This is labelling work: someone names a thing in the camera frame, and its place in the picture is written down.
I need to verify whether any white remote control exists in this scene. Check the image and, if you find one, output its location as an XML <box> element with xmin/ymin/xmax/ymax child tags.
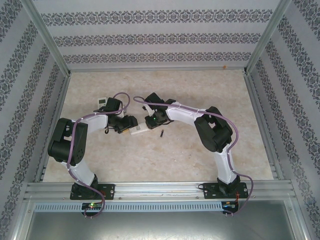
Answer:
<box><xmin>129</xmin><ymin>121</ymin><xmax>149</xmax><ymax>137</ymax></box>
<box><xmin>96</xmin><ymin>96</ymin><xmax>109</xmax><ymax>109</ymax></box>

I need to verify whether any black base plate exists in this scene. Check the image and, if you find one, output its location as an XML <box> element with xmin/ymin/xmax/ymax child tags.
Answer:
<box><xmin>202</xmin><ymin>182</ymin><xmax>249</xmax><ymax>200</ymax></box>
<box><xmin>70</xmin><ymin>183</ymin><xmax>116</xmax><ymax>201</ymax></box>

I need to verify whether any grey metal sheet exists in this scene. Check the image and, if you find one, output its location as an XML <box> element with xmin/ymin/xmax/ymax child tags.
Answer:
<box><xmin>24</xmin><ymin>210</ymin><xmax>307</xmax><ymax>240</ymax></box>

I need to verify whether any aluminium frame post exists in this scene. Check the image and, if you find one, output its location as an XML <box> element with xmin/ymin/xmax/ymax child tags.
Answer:
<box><xmin>21</xmin><ymin>0</ymin><xmax>72</xmax><ymax>77</ymax></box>
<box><xmin>244</xmin><ymin>0</ymin><xmax>294</xmax><ymax>76</ymax></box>

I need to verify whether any aluminium front rail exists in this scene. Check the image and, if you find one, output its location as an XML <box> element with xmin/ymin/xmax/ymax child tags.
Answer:
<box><xmin>23</xmin><ymin>181</ymin><xmax>297</xmax><ymax>201</ymax></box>

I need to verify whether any controller board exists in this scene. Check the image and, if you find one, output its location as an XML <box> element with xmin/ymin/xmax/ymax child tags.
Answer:
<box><xmin>222</xmin><ymin>200</ymin><xmax>240</xmax><ymax>210</ymax></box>
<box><xmin>81</xmin><ymin>202</ymin><xmax>104</xmax><ymax>211</ymax></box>

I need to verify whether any aluminium back rail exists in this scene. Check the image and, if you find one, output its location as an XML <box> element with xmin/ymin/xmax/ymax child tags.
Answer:
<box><xmin>68</xmin><ymin>63</ymin><xmax>248</xmax><ymax>74</ymax></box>

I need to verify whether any grey slotted cable duct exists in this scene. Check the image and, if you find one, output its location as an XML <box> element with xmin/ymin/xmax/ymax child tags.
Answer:
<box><xmin>33</xmin><ymin>201</ymin><xmax>224</xmax><ymax>212</ymax></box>

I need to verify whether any purple cable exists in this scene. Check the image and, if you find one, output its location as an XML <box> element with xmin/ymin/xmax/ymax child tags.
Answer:
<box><xmin>66</xmin><ymin>91</ymin><xmax>131</xmax><ymax>220</ymax></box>
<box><xmin>133</xmin><ymin>96</ymin><xmax>256</xmax><ymax>218</ymax></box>

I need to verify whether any aluminium side rail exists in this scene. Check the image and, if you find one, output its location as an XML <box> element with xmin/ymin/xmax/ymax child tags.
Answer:
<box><xmin>244</xmin><ymin>73</ymin><xmax>284</xmax><ymax>180</ymax></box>
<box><xmin>34</xmin><ymin>74</ymin><xmax>73</xmax><ymax>183</ymax></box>

